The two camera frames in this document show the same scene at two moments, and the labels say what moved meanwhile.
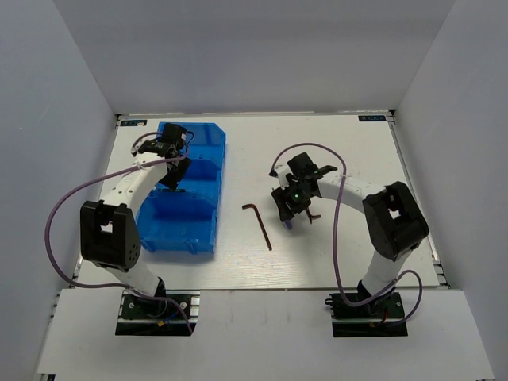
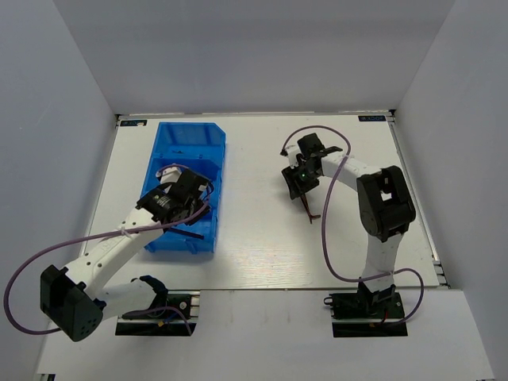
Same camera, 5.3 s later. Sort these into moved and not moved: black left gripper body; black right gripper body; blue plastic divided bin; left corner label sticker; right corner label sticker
Moved: black right gripper body; black left gripper body
Not moved: blue plastic divided bin; left corner label sticker; right corner label sticker
